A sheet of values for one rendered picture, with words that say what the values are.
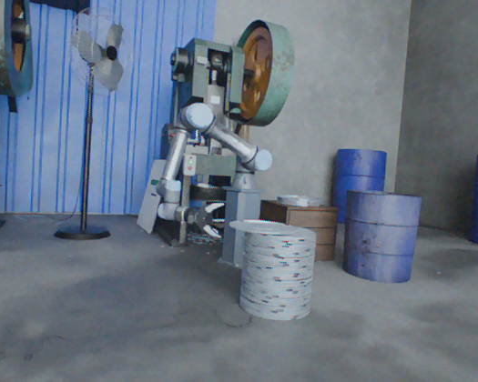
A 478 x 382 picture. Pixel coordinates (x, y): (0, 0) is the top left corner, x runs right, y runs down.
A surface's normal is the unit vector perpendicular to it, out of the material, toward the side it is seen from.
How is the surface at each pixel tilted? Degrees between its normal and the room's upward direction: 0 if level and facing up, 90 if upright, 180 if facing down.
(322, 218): 90
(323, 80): 90
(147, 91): 90
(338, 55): 90
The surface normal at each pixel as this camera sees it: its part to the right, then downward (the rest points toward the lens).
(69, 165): 0.40, 0.07
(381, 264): -0.31, 0.07
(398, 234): 0.07, 0.10
